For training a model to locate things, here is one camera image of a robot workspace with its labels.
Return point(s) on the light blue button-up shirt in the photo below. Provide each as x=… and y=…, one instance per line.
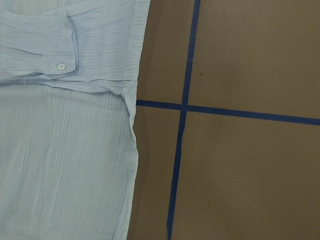
x=68, y=89

